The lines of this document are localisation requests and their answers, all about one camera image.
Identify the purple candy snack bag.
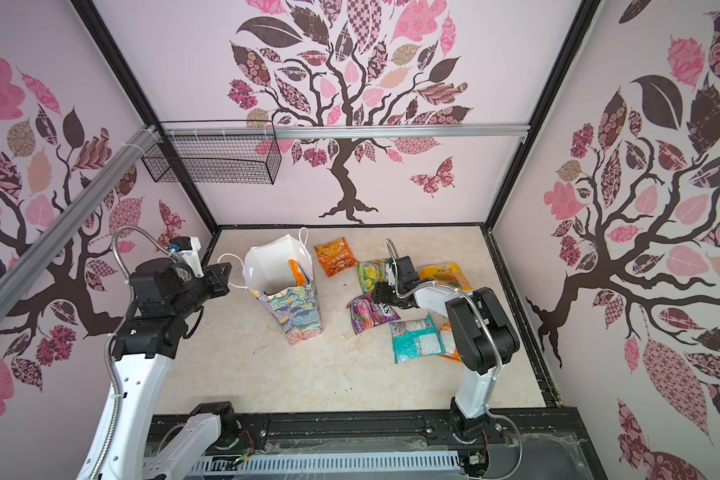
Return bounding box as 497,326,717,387
347,294,401,335

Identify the patterned paper bag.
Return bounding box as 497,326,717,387
217,227,323,345

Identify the orange white snack bag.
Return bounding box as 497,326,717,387
288,259,310,287

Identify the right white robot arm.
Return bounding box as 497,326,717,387
372,256,520,443

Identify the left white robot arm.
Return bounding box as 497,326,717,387
78,258,241,479

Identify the light green snack bag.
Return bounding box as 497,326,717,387
355,258,391,294

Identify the teal snack bag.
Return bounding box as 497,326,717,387
390,314,445,364

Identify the yellow corn snack bag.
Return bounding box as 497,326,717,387
419,262,472,291

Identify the orange chip snack bag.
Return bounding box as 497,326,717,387
314,237,357,277

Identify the orange snack bag right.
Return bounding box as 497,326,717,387
439,321,461,361

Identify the right metal cable conduit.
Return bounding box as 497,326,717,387
385,238,505,385

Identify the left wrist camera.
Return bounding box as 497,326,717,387
168,236,204,278

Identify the black wire basket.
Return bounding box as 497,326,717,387
141,119,283,185

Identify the white slotted cable duct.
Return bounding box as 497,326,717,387
149,451,463,478

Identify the rear aluminium rail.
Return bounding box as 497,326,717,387
164,123,530,140

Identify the aluminium rail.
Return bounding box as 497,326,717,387
164,123,530,140
0,125,158,323

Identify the black base frame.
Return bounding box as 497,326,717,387
185,407,606,479

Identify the left aluminium rail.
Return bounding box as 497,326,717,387
0,125,158,323

